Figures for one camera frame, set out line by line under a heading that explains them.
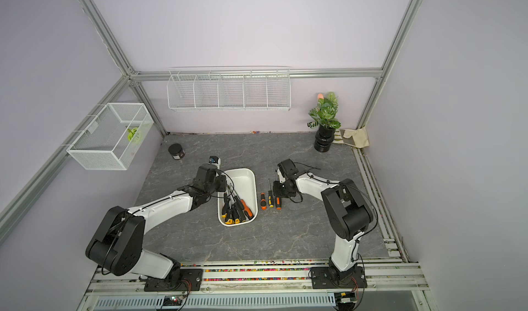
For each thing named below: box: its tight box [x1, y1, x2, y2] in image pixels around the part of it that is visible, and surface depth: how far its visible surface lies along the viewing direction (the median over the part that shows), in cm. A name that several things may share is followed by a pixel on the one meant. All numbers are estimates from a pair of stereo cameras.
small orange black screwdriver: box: [275, 196, 282, 210], surface depth 93 cm
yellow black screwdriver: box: [268, 178, 275, 208], surface depth 93 cm
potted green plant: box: [307, 91, 341, 153], surface depth 101 cm
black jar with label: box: [167, 143, 186, 160], surface depth 111 cm
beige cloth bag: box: [339, 126, 370, 148], surface depth 121 cm
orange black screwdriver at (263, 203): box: [260, 187, 268, 211], surface depth 93 cm
